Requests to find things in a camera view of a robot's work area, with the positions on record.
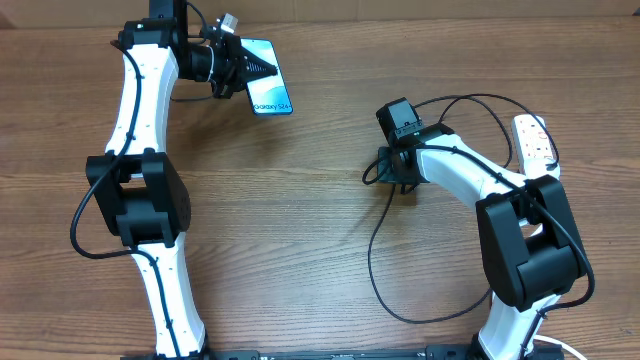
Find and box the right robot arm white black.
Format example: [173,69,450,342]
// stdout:
[369,98,595,359]

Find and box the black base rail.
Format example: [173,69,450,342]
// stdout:
[119,343,566,360]

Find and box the white charger adapter plug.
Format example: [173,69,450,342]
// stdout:
[522,158,561,179]

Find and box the Samsung Galaxy smartphone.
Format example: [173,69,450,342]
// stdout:
[241,38,294,116]

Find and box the black USB charging cable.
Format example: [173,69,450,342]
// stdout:
[367,92,561,325]

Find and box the white power strip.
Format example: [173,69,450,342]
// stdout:
[511,114,555,174]

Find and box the white power strip cord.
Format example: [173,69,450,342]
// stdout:
[532,334,589,360]

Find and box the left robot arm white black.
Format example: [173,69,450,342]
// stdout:
[70,1,279,359]

